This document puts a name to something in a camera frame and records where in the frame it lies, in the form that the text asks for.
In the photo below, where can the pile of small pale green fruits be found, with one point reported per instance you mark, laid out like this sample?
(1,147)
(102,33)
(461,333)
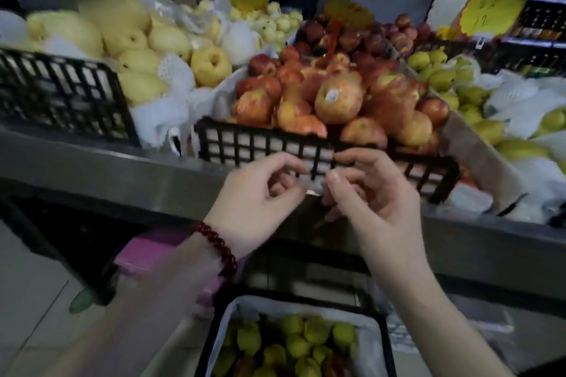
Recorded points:
(278,23)

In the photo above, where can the white foam fruit net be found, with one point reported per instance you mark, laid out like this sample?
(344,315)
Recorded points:
(176,72)
(240,42)

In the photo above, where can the bunch of white foam nets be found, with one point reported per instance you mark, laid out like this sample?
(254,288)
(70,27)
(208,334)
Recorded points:
(159,118)

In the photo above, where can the shelf of dark bottles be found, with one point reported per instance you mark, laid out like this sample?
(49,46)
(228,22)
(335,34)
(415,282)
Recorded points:
(539,5)

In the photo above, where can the person's right hand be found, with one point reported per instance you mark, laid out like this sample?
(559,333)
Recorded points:
(384,209)

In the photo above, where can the person's left thumb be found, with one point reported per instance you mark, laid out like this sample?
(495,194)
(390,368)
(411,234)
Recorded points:
(287,205)

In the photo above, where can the grey metal display counter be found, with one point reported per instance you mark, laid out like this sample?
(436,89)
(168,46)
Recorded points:
(110,173)

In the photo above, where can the black crate holding yellow pears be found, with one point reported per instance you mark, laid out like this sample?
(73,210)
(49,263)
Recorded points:
(62,94)

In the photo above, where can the black crate holding red apples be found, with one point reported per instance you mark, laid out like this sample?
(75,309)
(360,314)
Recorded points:
(247,144)

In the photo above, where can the pink box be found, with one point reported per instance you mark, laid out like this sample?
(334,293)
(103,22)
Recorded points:
(146,253)

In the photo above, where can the pile of yellow pears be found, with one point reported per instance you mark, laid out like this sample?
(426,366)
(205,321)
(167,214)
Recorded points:
(128,41)

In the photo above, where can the person's right forearm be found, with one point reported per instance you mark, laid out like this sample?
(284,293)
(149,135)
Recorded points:
(437,328)

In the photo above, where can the black crate with white liner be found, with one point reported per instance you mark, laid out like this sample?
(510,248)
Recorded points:
(380,328)

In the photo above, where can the clear plastic bag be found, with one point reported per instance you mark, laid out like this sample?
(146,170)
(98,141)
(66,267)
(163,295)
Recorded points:
(315,186)

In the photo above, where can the person's left hand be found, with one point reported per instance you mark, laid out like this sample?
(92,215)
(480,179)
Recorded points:
(247,209)

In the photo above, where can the person's left forearm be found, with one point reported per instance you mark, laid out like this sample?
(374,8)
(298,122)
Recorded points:
(154,315)

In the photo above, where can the person's right thumb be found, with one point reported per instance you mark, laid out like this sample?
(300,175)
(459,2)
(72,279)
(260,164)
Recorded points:
(345,184)

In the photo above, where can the heap of green pears in crate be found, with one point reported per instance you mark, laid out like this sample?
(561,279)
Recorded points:
(296,345)

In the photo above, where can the pile of dark red apples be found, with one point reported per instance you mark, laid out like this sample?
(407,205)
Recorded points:
(353,38)

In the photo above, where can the jagged yellow price sign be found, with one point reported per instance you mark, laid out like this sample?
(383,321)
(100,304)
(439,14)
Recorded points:
(349,13)

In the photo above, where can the round yellow price sign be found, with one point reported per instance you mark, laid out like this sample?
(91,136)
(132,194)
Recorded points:
(491,14)

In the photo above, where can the brown cardboard divider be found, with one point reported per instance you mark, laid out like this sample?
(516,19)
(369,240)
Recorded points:
(482,156)

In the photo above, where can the pile of green pears with foam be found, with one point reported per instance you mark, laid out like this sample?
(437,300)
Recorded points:
(477,98)

